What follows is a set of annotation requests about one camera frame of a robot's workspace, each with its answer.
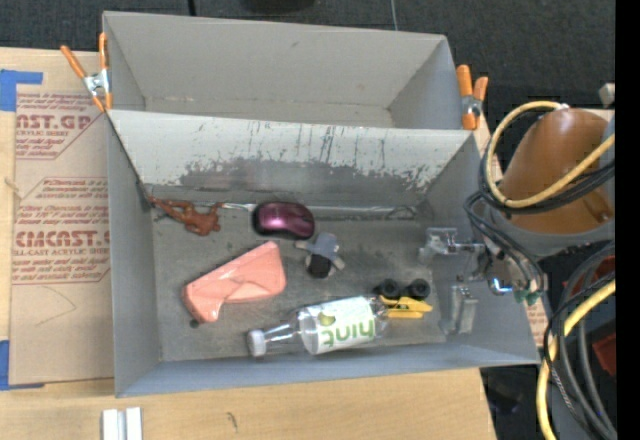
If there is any red-brown toy animal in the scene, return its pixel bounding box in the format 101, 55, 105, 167
148, 196, 225, 237

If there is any clear plastic bottle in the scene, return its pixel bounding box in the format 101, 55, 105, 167
245, 295, 390, 359

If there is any grey and black toy figure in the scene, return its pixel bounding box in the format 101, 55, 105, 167
294, 231, 347, 280

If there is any grey metal bin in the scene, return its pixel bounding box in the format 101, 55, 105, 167
101, 10, 544, 399

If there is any brown cardboard board red print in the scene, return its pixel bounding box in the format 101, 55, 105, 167
0, 46, 117, 387

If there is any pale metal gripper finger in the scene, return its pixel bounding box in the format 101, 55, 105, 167
418, 226, 460, 265
438, 284, 479, 335

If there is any purple computer mouse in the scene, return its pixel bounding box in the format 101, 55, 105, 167
250, 200, 317, 241

